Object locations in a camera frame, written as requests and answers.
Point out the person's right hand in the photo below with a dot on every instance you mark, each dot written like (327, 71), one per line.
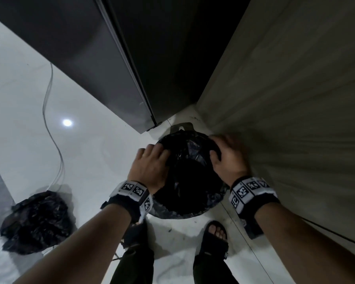
(233, 162)

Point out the person's left hand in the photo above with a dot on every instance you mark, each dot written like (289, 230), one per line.
(148, 170)

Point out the person's left thumb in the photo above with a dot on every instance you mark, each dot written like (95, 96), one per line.
(165, 158)

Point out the person's right thumb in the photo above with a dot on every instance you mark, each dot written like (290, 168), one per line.
(215, 160)

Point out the black trash bag liner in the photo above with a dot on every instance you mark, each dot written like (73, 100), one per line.
(189, 177)

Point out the person's right forearm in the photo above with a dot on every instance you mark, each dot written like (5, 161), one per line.
(298, 248)

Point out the person's left forearm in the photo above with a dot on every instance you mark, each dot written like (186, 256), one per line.
(85, 248)

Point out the black marker wristband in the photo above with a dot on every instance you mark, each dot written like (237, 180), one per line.
(251, 195)
(130, 196)

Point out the black sandal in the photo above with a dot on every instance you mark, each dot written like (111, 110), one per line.
(208, 246)
(134, 235)

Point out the beige wooden cabinet panel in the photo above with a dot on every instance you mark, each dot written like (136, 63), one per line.
(293, 100)

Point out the person's black trousers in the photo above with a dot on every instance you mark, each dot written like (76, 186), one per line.
(133, 267)

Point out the dark grey refrigerator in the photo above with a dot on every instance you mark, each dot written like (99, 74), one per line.
(112, 50)

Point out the full black garbage bag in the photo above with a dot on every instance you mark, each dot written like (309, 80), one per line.
(37, 221)

